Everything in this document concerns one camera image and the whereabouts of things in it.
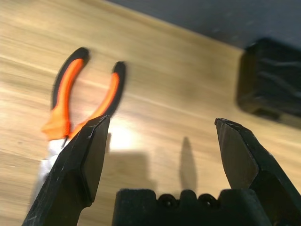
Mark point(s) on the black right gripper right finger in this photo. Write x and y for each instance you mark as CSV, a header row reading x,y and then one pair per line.
x,y
249,160

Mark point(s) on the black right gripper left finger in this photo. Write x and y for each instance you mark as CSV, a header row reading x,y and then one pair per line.
x,y
77,169

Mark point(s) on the orange black needle-nose pliers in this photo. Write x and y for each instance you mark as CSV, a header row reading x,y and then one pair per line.
x,y
64,94

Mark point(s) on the black ribbed tool case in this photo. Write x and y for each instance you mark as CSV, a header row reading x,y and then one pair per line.
x,y
270,80

